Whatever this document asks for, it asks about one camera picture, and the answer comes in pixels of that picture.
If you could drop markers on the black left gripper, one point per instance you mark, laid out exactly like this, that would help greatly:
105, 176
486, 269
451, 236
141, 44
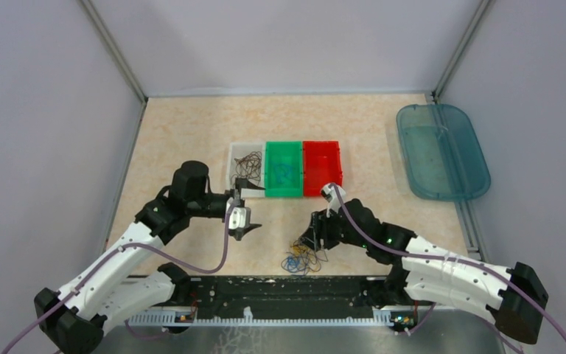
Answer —
244, 184

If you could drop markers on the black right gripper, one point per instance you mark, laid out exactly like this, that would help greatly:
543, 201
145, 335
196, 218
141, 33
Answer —
320, 229

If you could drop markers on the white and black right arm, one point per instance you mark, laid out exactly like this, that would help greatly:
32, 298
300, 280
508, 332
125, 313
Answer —
510, 298

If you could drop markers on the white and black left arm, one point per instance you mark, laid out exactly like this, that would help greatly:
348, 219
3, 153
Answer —
134, 273

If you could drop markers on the white plastic bin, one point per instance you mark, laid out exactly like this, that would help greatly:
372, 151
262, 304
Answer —
246, 160

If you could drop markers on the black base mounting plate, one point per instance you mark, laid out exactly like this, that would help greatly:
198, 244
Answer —
290, 297

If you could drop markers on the green plastic bin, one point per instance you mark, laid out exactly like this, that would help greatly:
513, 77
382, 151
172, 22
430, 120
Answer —
283, 170

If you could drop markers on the red plastic bin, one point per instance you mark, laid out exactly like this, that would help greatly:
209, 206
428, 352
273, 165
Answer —
321, 165

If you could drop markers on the teal transparent plastic basin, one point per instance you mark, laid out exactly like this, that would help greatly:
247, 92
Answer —
441, 152

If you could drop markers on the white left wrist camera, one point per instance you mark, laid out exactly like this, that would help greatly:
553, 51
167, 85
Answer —
239, 216

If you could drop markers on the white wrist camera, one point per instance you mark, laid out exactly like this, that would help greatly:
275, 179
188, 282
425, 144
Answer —
335, 196
239, 216

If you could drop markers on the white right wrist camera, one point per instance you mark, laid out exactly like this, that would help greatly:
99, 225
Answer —
335, 196

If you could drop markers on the white slotted cable duct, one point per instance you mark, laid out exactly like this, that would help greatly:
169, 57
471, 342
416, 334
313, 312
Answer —
170, 318

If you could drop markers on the right aluminium frame post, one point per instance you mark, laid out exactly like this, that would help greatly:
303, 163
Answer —
464, 43

